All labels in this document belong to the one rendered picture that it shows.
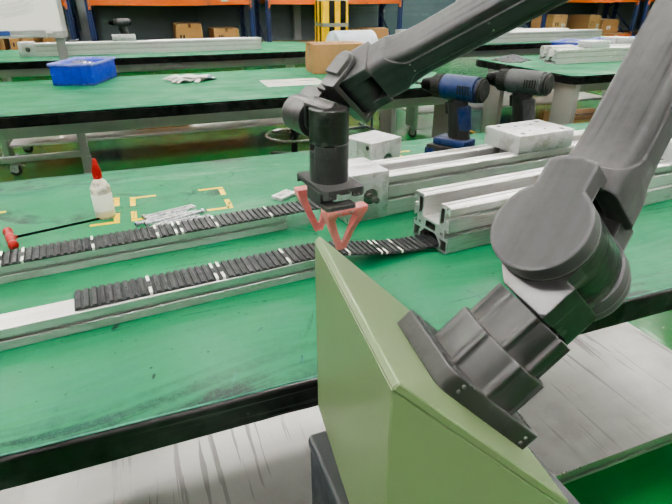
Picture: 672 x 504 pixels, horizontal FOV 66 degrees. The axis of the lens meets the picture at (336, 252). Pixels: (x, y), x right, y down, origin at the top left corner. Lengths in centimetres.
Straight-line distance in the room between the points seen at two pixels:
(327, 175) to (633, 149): 42
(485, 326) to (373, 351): 11
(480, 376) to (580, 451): 102
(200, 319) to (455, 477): 45
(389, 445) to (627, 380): 138
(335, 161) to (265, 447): 78
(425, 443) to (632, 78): 34
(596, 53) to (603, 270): 349
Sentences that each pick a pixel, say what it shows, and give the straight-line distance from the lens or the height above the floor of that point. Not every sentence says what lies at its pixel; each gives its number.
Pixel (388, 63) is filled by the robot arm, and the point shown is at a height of 109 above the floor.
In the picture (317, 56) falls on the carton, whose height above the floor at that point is 87.
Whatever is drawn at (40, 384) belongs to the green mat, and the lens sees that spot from 69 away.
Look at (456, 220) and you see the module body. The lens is 88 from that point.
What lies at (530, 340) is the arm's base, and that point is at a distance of 40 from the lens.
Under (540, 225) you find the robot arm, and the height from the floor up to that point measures 102.
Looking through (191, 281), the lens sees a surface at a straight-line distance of 76.
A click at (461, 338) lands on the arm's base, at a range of 41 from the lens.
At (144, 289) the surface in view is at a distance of 75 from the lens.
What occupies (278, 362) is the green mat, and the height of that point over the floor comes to 78.
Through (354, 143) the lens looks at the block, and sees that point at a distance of 122.
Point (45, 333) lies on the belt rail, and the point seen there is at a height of 79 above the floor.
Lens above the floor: 117
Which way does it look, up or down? 27 degrees down
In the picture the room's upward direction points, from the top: straight up
